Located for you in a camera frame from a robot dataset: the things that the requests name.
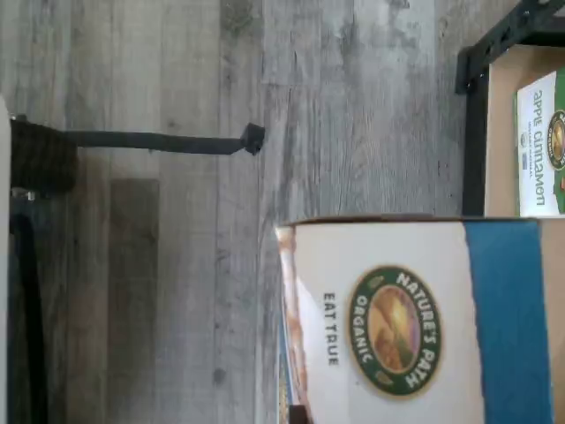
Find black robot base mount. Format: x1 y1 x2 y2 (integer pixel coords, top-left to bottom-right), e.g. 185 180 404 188
7 115 81 199

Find green apple cinnamon oatmeal box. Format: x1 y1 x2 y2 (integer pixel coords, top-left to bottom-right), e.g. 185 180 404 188
511 65 565 218

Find blue flax plus oatmeal box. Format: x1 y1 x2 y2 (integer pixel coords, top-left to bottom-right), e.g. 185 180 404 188
273 215 555 424

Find black metal shelf frame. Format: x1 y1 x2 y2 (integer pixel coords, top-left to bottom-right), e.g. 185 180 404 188
454 0 565 217

